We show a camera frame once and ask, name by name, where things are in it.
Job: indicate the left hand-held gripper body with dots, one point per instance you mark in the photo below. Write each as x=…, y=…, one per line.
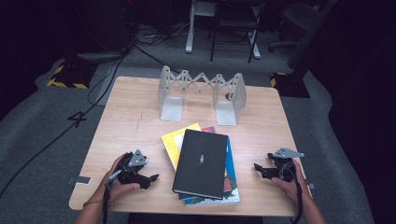
x=132, y=168

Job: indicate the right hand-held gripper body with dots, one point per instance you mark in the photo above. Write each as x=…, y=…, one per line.
x=285, y=165

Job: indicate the yellow book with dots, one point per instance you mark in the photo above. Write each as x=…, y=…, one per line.
x=171, y=146

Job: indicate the blue paperback book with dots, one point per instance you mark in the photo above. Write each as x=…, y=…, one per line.
x=232, y=196

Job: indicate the black hardcover book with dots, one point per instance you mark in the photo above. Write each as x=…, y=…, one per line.
x=200, y=163

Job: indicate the red illustrated book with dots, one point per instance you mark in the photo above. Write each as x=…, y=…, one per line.
x=209, y=128

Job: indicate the white expandable book rack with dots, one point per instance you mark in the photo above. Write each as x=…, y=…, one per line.
x=169, y=105

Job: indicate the person's right hand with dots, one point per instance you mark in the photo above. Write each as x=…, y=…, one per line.
x=289, y=189

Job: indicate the person's left hand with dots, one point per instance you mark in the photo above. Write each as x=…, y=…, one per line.
x=115, y=189

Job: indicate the grey floor tape strip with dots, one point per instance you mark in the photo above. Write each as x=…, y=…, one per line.
x=312, y=186
x=80, y=180

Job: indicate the black yellow striped stand base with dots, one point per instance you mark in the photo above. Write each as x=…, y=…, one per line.
x=73, y=74
x=291, y=85

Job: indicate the grey flat round base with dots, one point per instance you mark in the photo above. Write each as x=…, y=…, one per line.
x=99, y=57

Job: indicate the dark office chair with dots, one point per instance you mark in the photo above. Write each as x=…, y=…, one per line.
x=295, y=21

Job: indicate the dark slanted stand post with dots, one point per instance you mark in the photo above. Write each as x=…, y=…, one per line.
x=311, y=34

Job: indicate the black metal chair frame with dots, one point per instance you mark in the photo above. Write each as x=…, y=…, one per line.
x=236, y=21

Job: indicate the white desk leg frame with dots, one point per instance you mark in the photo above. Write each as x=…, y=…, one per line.
x=190, y=34

